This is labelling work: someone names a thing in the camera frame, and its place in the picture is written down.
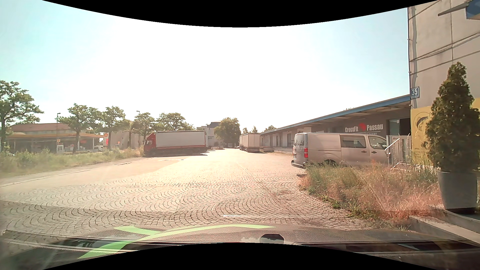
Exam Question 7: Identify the tall grey building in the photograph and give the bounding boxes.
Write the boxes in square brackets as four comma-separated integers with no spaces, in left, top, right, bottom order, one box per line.
[407,0,480,166]

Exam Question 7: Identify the silver van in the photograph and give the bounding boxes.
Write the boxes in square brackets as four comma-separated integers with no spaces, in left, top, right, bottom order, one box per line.
[291,132,391,169]

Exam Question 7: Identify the white building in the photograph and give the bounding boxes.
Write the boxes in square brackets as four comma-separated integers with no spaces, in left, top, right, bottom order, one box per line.
[196,121,222,148]

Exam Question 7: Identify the car's own bonnet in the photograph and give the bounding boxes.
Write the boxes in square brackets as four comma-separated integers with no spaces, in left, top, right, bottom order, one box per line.
[0,224,480,270]

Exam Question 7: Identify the pale building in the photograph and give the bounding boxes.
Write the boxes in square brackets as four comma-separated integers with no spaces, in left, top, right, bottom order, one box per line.
[109,130,145,150]

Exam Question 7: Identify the metal stair railing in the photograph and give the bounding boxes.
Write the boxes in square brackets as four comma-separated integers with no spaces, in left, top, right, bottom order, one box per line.
[384,135,413,167]

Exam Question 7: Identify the large dark tree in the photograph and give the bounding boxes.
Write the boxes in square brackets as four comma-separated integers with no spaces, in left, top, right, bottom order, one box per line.
[214,117,242,148]

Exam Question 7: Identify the patch of dry weeds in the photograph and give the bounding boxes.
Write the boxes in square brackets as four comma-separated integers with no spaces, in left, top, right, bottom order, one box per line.
[298,162,444,223]

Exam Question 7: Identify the row of trees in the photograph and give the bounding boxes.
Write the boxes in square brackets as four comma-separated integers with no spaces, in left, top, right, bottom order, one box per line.
[0,80,196,152]

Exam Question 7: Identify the red and white lorry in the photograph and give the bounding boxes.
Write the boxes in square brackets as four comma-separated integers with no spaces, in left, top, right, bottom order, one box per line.
[143,130,207,157]

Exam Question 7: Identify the petrol station building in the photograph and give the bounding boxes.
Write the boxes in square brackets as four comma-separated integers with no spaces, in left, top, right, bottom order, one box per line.
[5,122,106,154]

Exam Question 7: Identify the white lorry trailer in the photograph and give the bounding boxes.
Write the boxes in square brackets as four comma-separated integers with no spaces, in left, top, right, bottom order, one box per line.
[239,133,262,153]

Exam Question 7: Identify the long low warehouse building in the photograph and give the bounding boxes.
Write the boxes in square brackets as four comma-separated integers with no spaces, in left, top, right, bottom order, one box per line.
[259,94,412,155]

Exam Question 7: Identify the concrete steps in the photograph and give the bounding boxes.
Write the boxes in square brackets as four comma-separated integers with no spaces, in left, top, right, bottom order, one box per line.
[408,208,480,246]

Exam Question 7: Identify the conifer in grey pot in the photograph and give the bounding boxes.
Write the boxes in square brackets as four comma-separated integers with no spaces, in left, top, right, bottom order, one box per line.
[422,62,480,214]

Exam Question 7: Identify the overgrown grass verge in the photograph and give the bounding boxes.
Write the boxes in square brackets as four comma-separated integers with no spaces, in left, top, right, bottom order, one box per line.
[0,147,144,179]

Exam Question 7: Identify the cobblestone paved yard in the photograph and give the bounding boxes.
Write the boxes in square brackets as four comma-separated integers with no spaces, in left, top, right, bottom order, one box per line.
[0,148,376,236]

